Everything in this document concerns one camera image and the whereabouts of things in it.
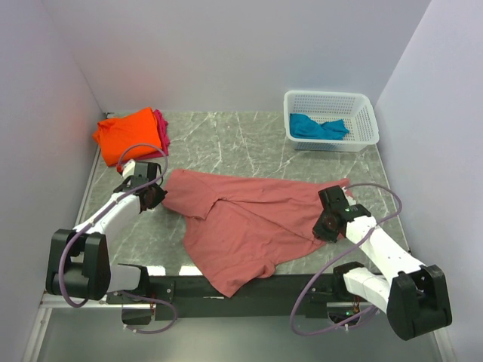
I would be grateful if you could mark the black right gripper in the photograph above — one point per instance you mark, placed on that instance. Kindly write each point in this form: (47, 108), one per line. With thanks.
(319, 231)

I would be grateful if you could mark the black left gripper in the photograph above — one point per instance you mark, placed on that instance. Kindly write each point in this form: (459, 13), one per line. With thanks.
(159, 197)

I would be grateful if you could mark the salmon pink t-shirt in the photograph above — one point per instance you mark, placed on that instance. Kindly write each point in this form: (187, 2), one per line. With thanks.
(241, 228)

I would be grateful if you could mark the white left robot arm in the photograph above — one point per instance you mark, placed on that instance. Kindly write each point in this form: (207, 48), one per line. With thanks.
(79, 268)

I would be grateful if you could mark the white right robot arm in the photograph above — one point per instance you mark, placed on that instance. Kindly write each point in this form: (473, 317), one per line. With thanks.
(414, 296)

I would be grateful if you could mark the folded orange t-shirt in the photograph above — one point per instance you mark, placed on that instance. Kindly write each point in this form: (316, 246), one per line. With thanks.
(115, 135)

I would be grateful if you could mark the folded magenta t-shirt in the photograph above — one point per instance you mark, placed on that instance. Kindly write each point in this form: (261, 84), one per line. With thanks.
(162, 134)

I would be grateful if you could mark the blue t-shirt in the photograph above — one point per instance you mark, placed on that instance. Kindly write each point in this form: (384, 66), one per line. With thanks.
(303, 127)

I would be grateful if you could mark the white plastic basket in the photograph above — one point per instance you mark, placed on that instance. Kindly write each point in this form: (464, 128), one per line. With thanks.
(323, 106)

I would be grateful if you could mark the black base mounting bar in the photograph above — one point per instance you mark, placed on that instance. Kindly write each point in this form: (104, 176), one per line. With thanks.
(195, 297)

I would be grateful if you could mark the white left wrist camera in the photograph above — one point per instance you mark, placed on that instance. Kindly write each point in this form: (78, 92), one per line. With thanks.
(126, 169)

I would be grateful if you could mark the aluminium frame rail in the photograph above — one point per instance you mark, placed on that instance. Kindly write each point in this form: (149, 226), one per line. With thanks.
(103, 332)

